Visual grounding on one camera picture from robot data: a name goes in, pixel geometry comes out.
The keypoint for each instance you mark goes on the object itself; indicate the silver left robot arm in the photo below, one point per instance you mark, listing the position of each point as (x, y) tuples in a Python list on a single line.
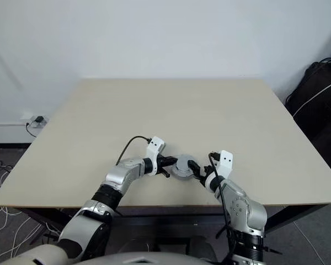
[(118, 176)]

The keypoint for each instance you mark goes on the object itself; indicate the wall socket with black adapter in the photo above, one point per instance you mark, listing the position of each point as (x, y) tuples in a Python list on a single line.
[(38, 120)]

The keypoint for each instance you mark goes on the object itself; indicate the beige table with black frame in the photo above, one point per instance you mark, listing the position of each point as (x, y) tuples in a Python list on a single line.
[(182, 110)]

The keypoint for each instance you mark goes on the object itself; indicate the beige rounded robot shoulder shell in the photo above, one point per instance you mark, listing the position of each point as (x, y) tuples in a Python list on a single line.
[(33, 256)]

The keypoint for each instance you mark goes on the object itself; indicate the black bag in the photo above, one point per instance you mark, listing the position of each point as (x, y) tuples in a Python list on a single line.
[(320, 110)]

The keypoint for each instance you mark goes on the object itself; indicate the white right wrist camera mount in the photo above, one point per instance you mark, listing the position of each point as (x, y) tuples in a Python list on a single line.
[(223, 163)]

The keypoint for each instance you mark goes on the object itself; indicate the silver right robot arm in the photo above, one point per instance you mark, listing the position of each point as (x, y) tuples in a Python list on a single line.
[(242, 207)]

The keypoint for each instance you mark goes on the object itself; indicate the silver round motor cover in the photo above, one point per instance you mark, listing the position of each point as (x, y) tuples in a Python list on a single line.
[(183, 161)]

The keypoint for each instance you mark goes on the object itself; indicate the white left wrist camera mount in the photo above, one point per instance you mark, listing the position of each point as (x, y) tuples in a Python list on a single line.
[(154, 146)]

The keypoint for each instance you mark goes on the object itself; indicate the grey rounded robot torso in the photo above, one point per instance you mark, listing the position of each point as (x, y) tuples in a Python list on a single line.
[(143, 259)]

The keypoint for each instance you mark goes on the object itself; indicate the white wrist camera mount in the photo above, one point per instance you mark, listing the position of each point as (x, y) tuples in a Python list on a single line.
[(223, 163), (154, 146)]

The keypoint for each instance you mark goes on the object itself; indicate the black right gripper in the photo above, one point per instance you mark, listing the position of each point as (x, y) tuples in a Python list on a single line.
[(205, 174)]

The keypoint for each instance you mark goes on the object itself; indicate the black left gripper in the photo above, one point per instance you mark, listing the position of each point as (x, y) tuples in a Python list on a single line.
[(162, 165)]

